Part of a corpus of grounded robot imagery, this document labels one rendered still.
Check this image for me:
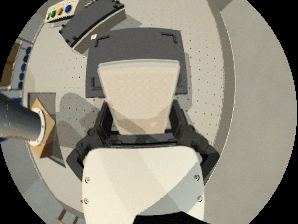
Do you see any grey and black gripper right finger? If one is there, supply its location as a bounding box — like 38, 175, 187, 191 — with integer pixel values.
169, 100, 220, 180

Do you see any beige button panel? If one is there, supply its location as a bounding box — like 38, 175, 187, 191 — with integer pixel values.
44, 0, 93, 28

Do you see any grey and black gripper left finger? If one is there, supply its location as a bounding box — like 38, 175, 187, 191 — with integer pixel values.
66, 102, 113, 182

